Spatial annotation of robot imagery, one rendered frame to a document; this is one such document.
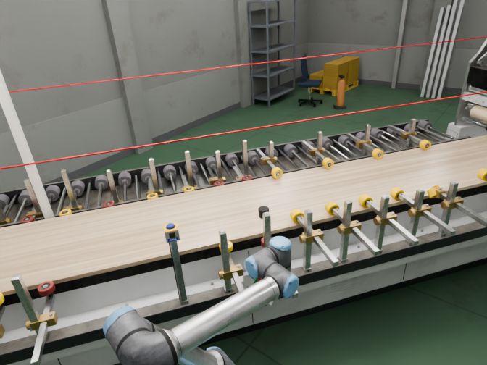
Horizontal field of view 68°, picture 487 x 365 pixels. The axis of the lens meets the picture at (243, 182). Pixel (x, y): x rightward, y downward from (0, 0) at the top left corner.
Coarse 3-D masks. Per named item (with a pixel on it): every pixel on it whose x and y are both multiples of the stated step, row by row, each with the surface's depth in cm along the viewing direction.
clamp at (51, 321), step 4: (52, 312) 186; (40, 316) 184; (44, 316) 183; (48, 316) 183; (52, 316) 183; (56, 316) 186; (28, 320) 182; (40, 320) 182; (44, 320) 181; (48, 320) 182; (52, 320) 183; (56, 320) 185; (28, 324) 181; (32, 324) 180; (36, 324) 181; (52, 324) 184; (56, 324) 185; (28, 328) 180; (32, 328) 181; (36, 328) 182
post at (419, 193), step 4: (420, 188) 221; (416, 192) 222; (420, 192) 219; (424, 192) 220; (416, 196) 223; (420, 196) 221; (416, 200) 224; (420, 200) 222; (416, 204) 224; (420, 204) 224; (416, 208) 225; (420, 208) 225; (412, 220) 230; (416, 220) 229; (412, 224) 231; (416, 224) 231; (412, 228) 232; (416, 228) 233; (412, 232) 234
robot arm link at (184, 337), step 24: (264, 288) 130; (288, 288) 133; (216, 312) 118; (240, 312) 122; (144, 336) 107; (168, 336) 107; (192, 336) 111; (120, 360) 106; (144, 360) 103; (168, 360) 104
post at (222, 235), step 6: (222, 234) 190; (222, 240) 192; (222, 246) 194; (222, 252) 196; (222, 258) 198; (228, 258) 199; (222, 264) 202; (228, 264) 201; (228, 270) 203; (228, 282) 207; (228, 288) 209
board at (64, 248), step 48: (480, 144) 322; (192, 192) 276; (240, 192) 271; (288, 192) 267; (336, 192) 264; (384, 192) 260; (0, 240) 234; (48, 240) 231; (96, 240) 228; (144, 240) 225; (192, 240) 222; (240, 240) 223; (0, 288) 195
